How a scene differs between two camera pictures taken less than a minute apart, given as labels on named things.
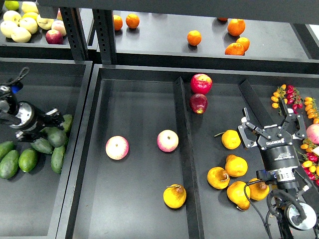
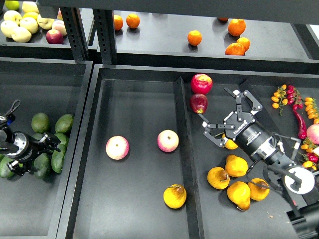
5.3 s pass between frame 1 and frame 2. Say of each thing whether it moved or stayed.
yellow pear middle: stayed
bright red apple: stayed
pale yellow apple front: stayed
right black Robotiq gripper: moved
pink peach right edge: stayed
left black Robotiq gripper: moved
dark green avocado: moved
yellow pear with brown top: stayed
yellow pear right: stayed
